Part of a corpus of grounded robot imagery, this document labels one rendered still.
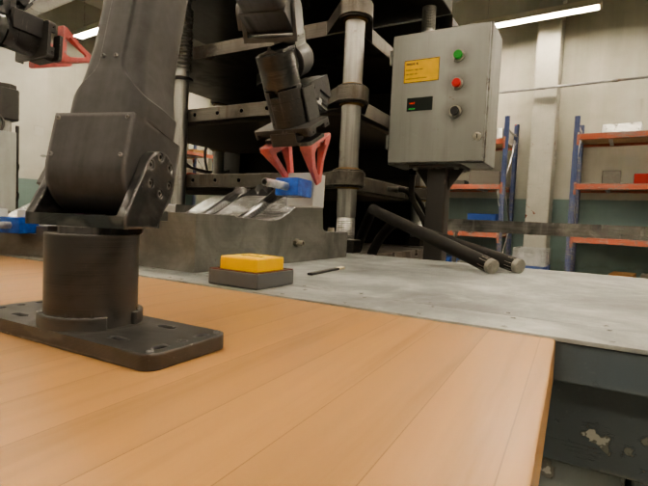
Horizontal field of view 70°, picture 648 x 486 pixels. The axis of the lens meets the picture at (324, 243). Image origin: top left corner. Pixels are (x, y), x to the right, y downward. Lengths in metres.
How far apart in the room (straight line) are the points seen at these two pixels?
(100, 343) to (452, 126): 1.26
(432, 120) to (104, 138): 1.20
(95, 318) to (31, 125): 8.37
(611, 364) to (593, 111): 6.93
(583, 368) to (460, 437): 0.24
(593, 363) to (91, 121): 0.43
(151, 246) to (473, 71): 1.04
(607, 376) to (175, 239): 0.58
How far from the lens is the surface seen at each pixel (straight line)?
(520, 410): 0.27
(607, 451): 0.53
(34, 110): 8.75
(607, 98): 7.35
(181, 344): 0.31
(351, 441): 0.21
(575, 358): 0.45
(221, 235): 0.76
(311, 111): 0.73
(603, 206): 7.15
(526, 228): 4.04
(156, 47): 0.41
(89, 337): 0.34
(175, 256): 0.75
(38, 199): 0.39
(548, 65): 7.26
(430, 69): 1.52
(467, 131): 1.44
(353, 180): 1.39
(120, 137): 0.36
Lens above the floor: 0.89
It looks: 3 degrees down
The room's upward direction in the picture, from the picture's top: 3 degrees clockwise
